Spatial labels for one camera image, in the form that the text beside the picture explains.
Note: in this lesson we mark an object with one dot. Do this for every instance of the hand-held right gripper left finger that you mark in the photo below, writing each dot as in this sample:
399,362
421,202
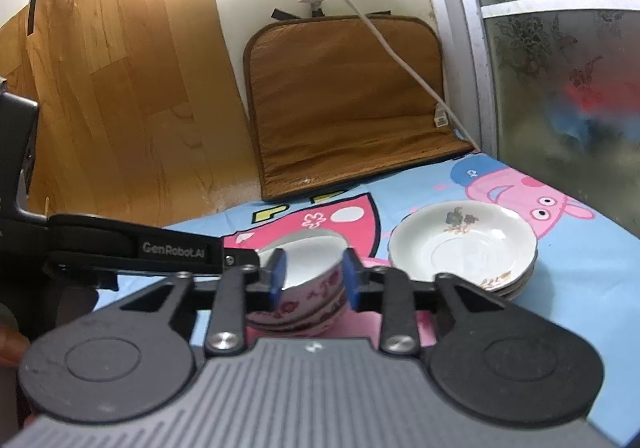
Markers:
276,278

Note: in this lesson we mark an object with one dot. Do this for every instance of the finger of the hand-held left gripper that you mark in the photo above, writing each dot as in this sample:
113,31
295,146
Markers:
240,258

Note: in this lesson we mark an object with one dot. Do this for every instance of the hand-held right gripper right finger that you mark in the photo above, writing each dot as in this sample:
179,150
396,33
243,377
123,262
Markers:
351,280

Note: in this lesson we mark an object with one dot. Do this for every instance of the large floral porcelain bowl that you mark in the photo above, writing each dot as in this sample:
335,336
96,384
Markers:
310,329

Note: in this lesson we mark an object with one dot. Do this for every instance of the white plate pale rim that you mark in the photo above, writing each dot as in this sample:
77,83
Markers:
460,253

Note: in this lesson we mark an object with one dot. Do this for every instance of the person's left hand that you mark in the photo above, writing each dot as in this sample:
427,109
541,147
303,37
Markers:
9,348

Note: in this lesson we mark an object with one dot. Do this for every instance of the wood-pattern vinyl sheet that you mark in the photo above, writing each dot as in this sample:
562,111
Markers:
125,103

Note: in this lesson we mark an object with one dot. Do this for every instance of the brown seat cushion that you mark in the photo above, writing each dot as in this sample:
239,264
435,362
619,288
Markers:
340,103

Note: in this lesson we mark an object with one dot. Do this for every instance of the printed cartoon blanket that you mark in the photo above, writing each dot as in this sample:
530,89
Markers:
575,288

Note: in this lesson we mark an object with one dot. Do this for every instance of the black tape strip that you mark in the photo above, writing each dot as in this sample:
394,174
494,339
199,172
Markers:
282,14
33,8

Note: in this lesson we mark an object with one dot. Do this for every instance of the frosted glass sliding door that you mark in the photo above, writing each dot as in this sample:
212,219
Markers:
550,78

